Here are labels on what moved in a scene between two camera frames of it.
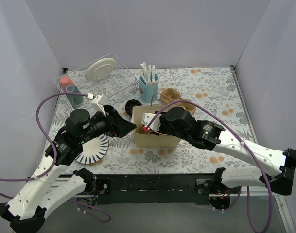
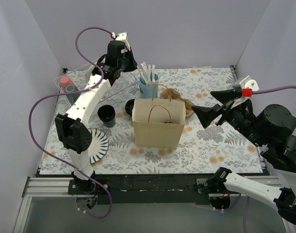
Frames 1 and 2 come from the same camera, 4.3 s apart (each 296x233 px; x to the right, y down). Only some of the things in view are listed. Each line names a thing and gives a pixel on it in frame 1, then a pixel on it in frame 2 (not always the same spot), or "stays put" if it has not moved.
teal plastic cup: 75,100 stays put
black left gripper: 113,121 → 128,59
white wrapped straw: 153,73 stays put
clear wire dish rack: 106,76 stays put
